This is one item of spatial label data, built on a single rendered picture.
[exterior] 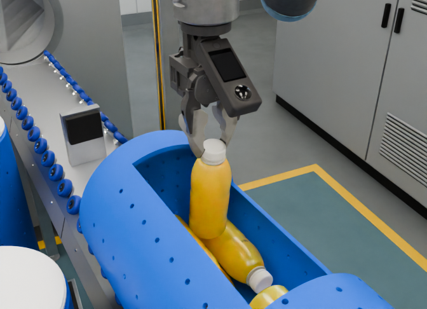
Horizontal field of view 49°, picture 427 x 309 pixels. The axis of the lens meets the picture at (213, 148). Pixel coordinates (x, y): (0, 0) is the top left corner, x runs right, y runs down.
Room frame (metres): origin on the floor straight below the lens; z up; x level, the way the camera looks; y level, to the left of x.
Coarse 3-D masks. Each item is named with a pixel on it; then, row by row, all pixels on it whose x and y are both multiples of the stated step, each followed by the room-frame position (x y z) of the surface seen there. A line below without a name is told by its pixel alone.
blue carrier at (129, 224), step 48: (144, 144) 0.67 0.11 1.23; (96, 192) 0.61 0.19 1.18; (144, 192) 0.56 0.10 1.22; (240, 192) 0.70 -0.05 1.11; (96, 240) 0.56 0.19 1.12; (144, 240) 0.48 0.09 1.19; (192, 240) 0.45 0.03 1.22; (288, 240) 0.58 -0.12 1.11; (144, 288) 0.43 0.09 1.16; (192, 288) 0.39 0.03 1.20; (240, 288) 0.59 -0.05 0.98; (288, 288) 0.54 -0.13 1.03; (336, 288) 0.37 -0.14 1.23
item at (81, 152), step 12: (84, 108) 1.09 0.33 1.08; (96, 108) 1.10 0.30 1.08; (72, 120) 1.05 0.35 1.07; (84, 120) 1.06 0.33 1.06; (96, 120) 1.08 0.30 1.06; (72, 132) 1.04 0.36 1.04; (84, 132) 1.06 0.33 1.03; (96, 132) 1.08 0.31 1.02; (72, 144) 1.04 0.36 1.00; (84, 144) 1.07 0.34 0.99; (96, 144) 1.09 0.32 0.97; (72, 156) 1.05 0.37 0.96; (84, 156) 1.07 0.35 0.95; (96, 156) 1.09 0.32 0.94
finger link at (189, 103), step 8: (192, 88) 0.61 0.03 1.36; (184, 96) 0.62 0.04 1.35; (192, 96) 0.61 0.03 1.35; (184, 104) 0.61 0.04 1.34; (192, 104) 0.61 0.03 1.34; (200, 104) 0.61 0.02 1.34; (184, 112) 0.60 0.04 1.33; (192, 112) 0.61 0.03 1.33; (184, 120) 0.61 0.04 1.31; (192, 120) 0.61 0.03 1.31; (192, 128) 0.61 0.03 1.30
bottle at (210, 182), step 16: (224, 160) 0.62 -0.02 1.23; (192, 176) 0.63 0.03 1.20; (208, 176) 0.61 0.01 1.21; (224, 176) 0.61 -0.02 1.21; (192, 192) 0.63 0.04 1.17; (208, 192) 0.60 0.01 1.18; (224, 192) 0.61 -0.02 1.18; (192, 208) 0.63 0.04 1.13; (208, 208) 0.61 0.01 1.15; (224, 208) 0.62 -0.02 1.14; (192, 224) 0.63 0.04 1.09; (208, 224) 0.61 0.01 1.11; (224, 224) 0.63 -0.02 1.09
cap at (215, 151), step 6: (204, 144) 0.63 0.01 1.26; (210, 144) 0.63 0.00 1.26; (216, 144) 0.63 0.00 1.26; (222, 144) 0.63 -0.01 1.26; (210, 150) 0.62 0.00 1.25; (216, 150) 0.62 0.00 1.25; (222, 150) 0.62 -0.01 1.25; (204, 156) 0.62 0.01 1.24; (210, 156) 0.61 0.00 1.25; (216, 156) 0.61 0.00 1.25; (222, 156) 0.62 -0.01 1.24
